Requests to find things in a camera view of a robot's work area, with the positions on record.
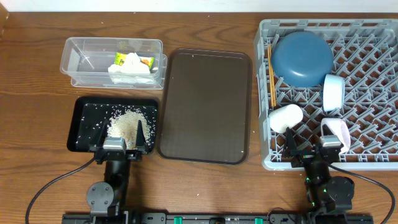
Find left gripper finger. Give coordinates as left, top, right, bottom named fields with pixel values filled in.
left=135, top=120, right=149, bottom=154
left=96, top=118, right=108, bottom=147

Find rice food scraps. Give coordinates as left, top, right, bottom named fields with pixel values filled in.
left=76, top=104, right=156, bottom=150

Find white cup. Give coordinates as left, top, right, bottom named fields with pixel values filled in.
left=268, top=104, right=303, bottom=134

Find white pink bowl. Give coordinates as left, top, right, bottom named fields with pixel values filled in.
left=321, top=118, right=351, bottom=154

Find white tissue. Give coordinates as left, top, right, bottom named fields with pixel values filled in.
left=108, top=63, right=155, bottom=84

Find light blue bowl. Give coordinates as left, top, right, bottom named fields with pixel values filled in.
left=323, top=75, right=345, bottom=112

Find yellow green snack wrapper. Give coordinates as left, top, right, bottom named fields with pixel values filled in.
left=114, top=52, right=155, bottom=69

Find dark blue plate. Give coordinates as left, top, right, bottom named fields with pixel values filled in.
left=271, top=32, right=333, bottom=88

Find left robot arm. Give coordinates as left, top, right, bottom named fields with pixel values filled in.
left=86, top=121, right=149, bottom=223

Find grey dishwasher rack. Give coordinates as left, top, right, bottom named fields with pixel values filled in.
left=254, top=19, right=397, bottom=170

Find clear plastic waste bin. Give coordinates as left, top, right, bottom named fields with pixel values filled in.
left=60, top=37, right=167, bottom=90

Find black plastic tray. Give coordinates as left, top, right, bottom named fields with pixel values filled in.
left=67, top=96, right=158, bottom=152

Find brown serving tray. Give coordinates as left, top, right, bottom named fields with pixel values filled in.
left=157, top=49, right=252, bottom=165

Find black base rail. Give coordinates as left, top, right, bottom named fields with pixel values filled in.
left=62, top=212, right=374, bottom=224

